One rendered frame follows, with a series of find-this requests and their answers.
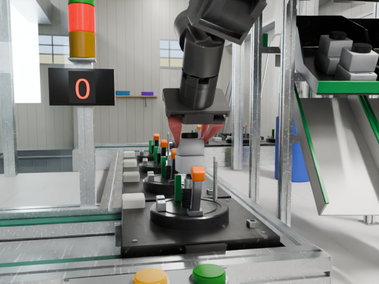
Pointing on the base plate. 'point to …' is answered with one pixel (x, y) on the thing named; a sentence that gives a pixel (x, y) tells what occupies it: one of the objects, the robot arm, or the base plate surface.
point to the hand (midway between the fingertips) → (189, 142)
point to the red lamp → (81, 17)
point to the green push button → (208, 274)
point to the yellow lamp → (82, 44)
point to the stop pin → (118, 234)
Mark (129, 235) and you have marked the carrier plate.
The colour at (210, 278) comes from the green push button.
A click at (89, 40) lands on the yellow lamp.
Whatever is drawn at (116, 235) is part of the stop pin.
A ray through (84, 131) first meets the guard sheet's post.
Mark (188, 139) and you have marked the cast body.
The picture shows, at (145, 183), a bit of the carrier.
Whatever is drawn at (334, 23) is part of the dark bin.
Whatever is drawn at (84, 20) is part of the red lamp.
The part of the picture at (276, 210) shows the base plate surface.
